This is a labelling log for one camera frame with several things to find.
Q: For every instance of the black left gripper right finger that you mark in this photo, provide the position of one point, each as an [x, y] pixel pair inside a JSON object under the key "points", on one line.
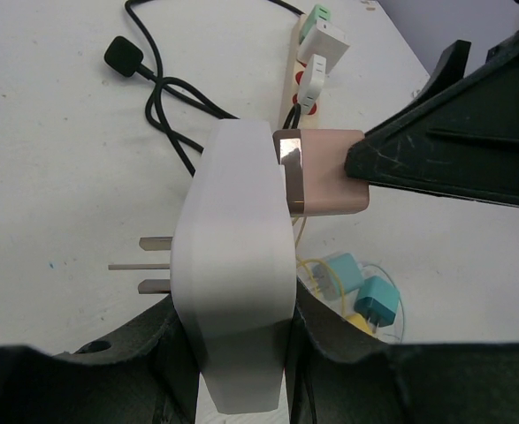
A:
{"points": [[336, 373]]}

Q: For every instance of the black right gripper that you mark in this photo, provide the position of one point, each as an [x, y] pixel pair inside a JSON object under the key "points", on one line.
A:
{"points": [[459, 138]]}

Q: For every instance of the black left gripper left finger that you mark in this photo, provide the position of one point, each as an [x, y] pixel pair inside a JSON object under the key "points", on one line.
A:
{"points": [[142, 372]]}

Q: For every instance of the yellow charger plug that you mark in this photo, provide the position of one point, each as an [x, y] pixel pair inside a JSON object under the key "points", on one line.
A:
{"points": [[358, 321]]}

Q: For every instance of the teal charger plug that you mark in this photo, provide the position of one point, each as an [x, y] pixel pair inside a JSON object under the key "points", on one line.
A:
{"points": [[340, 274], [378, 301]]}

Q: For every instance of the white triangular power socket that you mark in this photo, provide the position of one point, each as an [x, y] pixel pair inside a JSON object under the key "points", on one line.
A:
{"points": [[232, 275]]}

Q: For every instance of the beige power strip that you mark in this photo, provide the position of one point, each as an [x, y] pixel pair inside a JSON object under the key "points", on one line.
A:
{"points": [[291, 95]]}

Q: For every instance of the pink charger plug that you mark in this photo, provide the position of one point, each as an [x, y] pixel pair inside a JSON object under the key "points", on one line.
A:
{"points": [[316, 182]]}

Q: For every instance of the white charger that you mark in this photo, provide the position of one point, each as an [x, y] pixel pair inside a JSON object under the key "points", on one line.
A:
{"points": [[312, 83], [326, 40]]}

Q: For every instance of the green charger on beige strip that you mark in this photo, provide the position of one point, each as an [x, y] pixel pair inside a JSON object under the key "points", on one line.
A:
{"points": [[319, 13]]}

